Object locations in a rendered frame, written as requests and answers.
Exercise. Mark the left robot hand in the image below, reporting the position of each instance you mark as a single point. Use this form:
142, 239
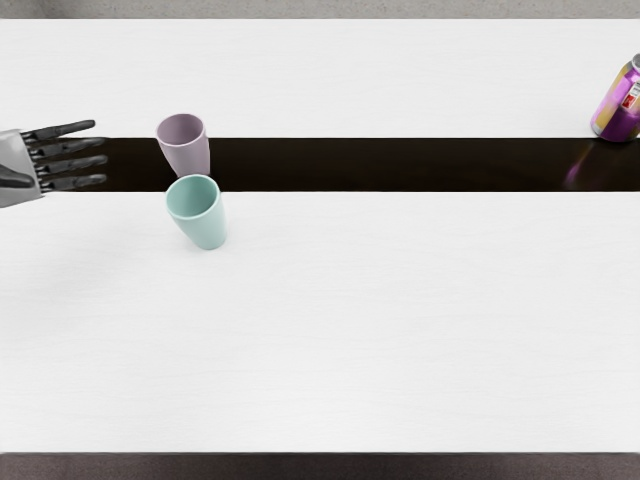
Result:
15, 155

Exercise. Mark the mint green cup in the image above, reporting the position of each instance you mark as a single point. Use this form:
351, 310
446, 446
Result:
197, 215

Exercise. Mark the lilac cup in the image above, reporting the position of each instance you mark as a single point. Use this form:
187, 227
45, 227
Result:
183, 147

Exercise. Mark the purple drink can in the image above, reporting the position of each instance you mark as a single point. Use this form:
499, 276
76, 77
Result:
620, 107

